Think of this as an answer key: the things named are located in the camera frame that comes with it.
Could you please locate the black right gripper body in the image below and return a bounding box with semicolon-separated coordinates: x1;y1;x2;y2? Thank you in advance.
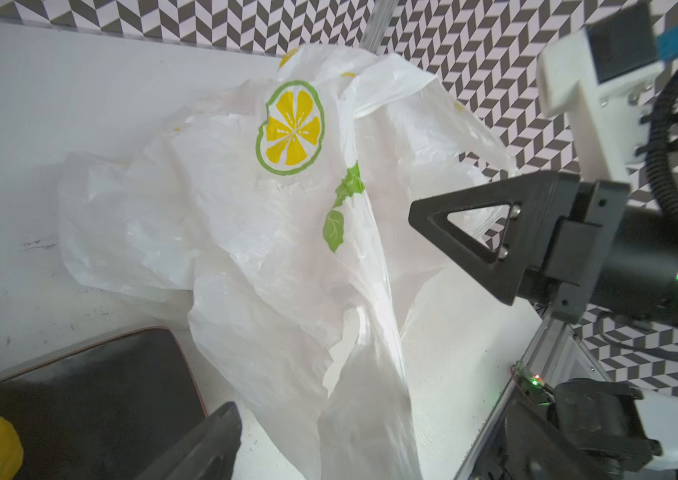
541;181;678;327

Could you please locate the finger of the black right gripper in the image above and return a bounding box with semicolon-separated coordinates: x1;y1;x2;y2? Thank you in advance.
408;170;580;305

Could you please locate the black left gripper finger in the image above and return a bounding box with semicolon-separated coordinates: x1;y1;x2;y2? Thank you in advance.
137;402;242;480

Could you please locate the white plastic bag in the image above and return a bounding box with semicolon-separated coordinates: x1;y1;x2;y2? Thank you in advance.
58;44;515;479

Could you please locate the black tray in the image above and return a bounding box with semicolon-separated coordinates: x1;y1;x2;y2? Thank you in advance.
0;328;207;479

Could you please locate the aluminium corner post right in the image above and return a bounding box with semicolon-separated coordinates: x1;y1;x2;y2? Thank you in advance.
360;0;399;53

